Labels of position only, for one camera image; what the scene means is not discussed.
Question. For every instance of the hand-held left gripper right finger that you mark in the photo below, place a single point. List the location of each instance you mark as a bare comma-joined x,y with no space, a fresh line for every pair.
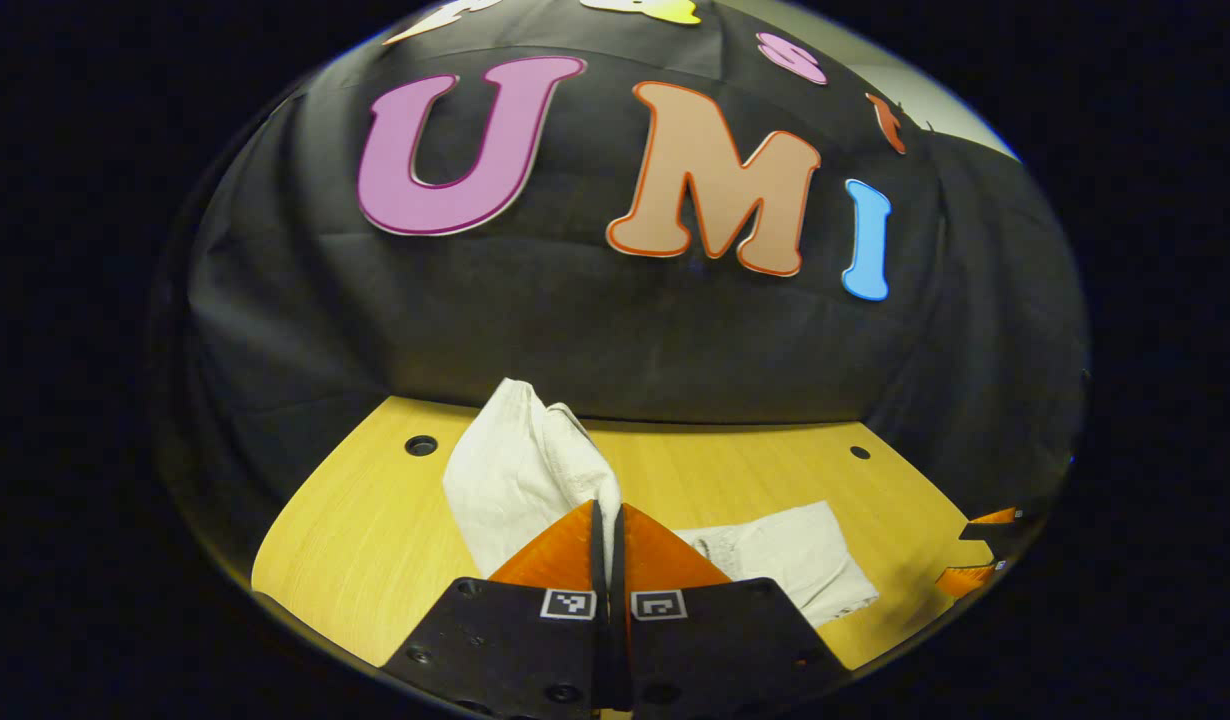
715,650

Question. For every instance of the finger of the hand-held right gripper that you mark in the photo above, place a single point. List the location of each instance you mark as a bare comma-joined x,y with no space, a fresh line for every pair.
970,580
995,524

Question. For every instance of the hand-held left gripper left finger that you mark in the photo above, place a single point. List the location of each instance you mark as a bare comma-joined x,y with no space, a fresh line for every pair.
515,650

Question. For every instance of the white jeans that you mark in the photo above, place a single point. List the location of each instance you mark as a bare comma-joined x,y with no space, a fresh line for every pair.
515,480

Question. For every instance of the black backdrop cloth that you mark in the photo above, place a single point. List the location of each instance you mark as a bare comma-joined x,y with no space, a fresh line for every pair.
595,330

